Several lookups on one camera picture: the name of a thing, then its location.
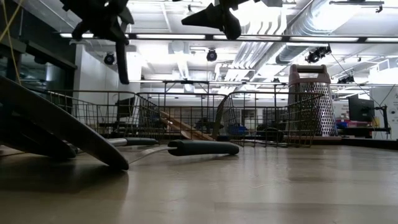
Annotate wooden slotted spatula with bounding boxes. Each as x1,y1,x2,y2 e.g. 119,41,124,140
160,110,215,141

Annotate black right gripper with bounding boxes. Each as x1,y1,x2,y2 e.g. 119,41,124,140
181,0,262,40

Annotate metal box grater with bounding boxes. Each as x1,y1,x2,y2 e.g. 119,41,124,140
287,64,339,144

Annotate bronze wire basket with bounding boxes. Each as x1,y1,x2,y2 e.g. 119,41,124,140
217,91,326,147
136,91,225,141
40,89,166,141

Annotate yellow hanging cable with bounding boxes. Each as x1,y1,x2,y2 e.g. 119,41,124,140
0,0,24,85

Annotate black ceiling track lamp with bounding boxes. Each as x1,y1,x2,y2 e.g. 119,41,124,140
337,74,355,84
305,44,333,64

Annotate white partition panel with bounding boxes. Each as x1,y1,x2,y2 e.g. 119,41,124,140
369,86,398,141

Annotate black background desk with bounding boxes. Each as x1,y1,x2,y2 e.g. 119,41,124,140
335,126,392,139

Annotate black computer monitor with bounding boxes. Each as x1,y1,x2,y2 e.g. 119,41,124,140
348,94,376,123

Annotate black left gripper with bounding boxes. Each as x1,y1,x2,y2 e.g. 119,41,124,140
60,0,136,46

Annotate long ceiling light bar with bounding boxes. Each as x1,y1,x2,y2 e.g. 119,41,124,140
58,32,398,44

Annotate silver ventilation duct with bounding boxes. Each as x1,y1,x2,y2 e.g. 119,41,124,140
275,0,352,65

